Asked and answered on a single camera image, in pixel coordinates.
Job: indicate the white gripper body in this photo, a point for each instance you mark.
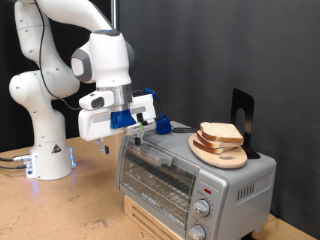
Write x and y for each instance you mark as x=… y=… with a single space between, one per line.
x=93 y=128

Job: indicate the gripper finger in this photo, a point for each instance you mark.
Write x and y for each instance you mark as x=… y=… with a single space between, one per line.
x=101 y=144
x=139 y=136

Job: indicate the spatula with blue block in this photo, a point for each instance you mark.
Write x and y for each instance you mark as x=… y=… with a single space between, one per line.
x=163 y=126

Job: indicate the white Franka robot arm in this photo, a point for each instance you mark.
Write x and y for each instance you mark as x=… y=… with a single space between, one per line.
x=46 y=133

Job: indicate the silver toaster oven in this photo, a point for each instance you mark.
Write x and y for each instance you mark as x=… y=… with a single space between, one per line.
x=220 y=186

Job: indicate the silver oven knob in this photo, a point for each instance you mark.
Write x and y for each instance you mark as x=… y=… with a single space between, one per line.
x=202 y=208
x=196 y=232

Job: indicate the round wooden board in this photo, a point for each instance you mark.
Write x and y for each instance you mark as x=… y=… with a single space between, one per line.
x=226 y=160

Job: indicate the black metal bookend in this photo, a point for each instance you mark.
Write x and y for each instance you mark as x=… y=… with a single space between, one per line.
x=241 y=100

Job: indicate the vertical metal pole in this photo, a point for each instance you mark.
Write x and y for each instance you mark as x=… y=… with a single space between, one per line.
x=114 y=15

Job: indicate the wrist camera on blue mount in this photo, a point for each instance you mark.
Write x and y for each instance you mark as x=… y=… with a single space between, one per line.
x=121 y=119

